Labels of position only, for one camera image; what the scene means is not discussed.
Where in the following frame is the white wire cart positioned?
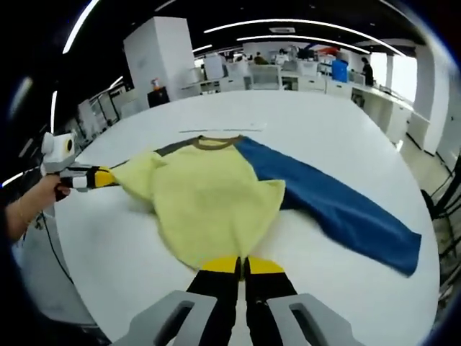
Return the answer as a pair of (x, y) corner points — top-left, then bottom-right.
(248, 63), (282, 92)

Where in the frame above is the black box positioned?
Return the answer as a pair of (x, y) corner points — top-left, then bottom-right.
(147, 86), (171, 109)

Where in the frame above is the black metal stand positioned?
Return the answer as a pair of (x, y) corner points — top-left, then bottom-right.
(419, 161), (461, 261)

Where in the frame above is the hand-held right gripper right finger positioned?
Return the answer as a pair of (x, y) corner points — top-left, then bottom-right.
(244, 257), (365, 346)

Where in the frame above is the white ceiling light strip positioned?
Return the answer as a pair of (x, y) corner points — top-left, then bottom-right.
(235, 35), (372, 56)
(202, 18), (405, 58)
(61, 0), (97, 56)

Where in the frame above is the yellow garment with blue sleeve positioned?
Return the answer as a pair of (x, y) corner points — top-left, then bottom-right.
(107, 133), (423, 279)

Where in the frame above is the white counter cabinet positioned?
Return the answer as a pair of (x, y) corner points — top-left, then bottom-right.
(350, 84), (412, 146)

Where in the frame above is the black cable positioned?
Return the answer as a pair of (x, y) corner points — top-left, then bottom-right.
(35, 208), (77, 286)

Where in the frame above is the person's left hand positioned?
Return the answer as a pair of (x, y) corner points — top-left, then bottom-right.
(34, 174), (72, 209)

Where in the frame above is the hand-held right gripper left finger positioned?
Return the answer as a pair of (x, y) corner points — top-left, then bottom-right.
(111, 256), (242, 346)

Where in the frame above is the white square pillar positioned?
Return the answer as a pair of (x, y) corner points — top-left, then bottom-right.
(122, 15), (196, 106)

